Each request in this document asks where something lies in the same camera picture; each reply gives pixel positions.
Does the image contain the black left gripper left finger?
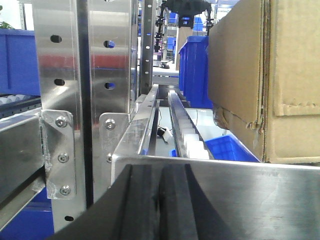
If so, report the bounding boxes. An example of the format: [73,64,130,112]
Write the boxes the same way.
[50,164,159,240]

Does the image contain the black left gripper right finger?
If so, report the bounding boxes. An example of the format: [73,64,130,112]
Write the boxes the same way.
[158,163,247,240]

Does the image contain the brown cardboard carton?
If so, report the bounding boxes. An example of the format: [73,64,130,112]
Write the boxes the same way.
[208,0,320,164]

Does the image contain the blue bin lower shelf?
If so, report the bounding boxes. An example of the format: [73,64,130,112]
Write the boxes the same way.
[205,134,260,163]

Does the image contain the steel left shelf beam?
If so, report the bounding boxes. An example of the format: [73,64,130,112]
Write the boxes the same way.
[0,109,45,228]

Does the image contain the blue bin behind carton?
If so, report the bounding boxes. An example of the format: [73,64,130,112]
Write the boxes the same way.
[178,36,213,109]

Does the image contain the blue bin far left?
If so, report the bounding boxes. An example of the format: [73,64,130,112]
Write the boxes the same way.
[0,29,41,96]

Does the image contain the white roller track rail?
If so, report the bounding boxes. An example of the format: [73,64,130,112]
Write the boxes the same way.
[167,90,214,160]

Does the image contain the steel shelf front rail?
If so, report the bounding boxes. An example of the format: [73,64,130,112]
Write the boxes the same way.
[111,155,320,240]

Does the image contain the perforated steel rear post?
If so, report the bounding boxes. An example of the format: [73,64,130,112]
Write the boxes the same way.
[138,0,156,95]

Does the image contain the steel shelf upright post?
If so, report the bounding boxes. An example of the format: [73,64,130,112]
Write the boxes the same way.
[32,0,138,232]

